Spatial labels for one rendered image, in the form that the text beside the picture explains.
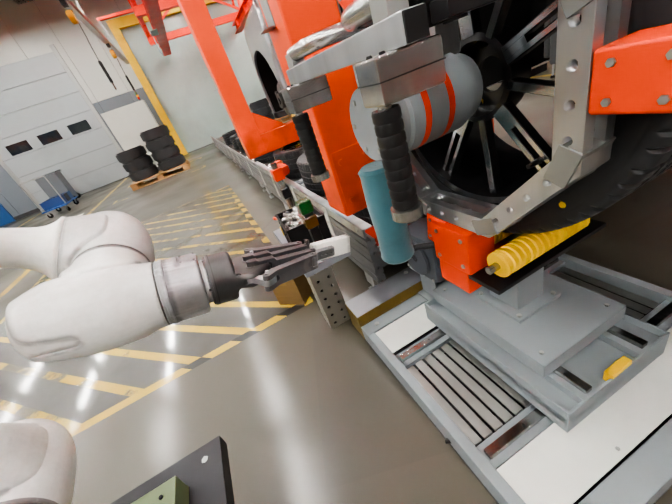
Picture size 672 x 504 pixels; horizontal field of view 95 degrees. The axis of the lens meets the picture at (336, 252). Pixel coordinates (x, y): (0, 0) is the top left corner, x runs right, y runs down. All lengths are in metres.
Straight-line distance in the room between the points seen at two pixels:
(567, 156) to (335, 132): 0.66
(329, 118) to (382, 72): 0.62
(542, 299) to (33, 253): 1.11
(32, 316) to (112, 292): 0.08
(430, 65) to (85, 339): 0.50
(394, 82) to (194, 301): 0.36
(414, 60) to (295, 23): 0.62
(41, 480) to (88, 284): 0.42
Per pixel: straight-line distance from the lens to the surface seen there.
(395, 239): 0.78
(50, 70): 13.96
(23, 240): 0.60
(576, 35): 0.50
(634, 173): 0.61
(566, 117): 0.52
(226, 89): 2.88
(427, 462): 1.04
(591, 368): 1.04
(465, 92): 0.63
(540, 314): 1.04
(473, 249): 0.75
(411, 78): 0.40
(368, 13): 0.44
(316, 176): 0.73
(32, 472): 0.80
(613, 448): 1.02
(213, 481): 0.87
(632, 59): 0.47
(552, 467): 0.97
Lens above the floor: 0.95
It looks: 29 degrees down
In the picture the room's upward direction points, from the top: 20 degrees counter-clockwise
